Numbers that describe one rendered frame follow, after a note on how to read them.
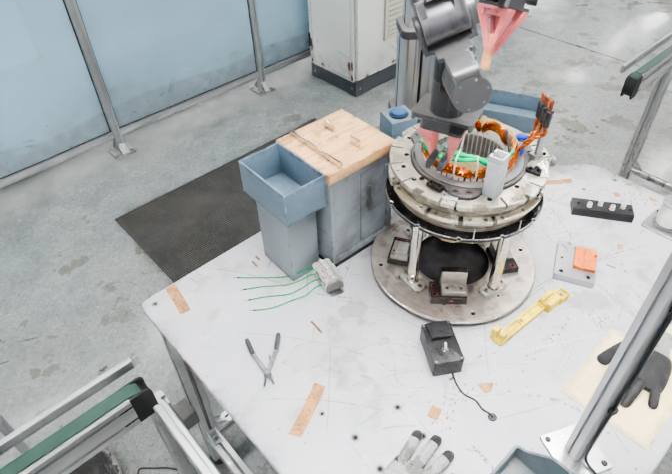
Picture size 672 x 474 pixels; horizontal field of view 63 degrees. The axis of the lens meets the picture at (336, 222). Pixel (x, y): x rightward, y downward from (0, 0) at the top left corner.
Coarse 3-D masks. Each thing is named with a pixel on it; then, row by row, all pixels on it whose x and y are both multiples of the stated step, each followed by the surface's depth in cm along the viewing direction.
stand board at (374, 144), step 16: (336, 112) 132; (304, 128) 127; (320, 128) 127; (336, 128) 127; (352, 128) 127; (368, 128) 126; (288, 144) 122; (304, 144) 122; (320, 144) 122; (336, 144) 122; (352, 144) 122; (368, 144) 122; (384, 144) 121; (320, 160) 118; (352, 160) 117; (368, 160) 119; (336, 176) 115
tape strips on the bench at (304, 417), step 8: (168, 288) 129; (176, 288) 129; (176, 296) 127; (176, 304) 126; (184, 304) 126; (184, 312) 124; (320, 384) 109; (312, 392) 108; (320, 392) 108; (312, 400) 107; (304, 408) 106; (312, 408) 106; (304, 416) 104; (296, 424) 103; (304, 424) 103; (296, 432) 102
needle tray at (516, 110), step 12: (492, 96) 140; (504, 96) 138; (516, 96) 137; (528, 96) 136; (492, 108) 139; (504, 108) 139; (516, 108) 139; (528, 108) 138; (504, 120) 131; (516, 120) 130; (528, 120) 129; (528, 132) 131
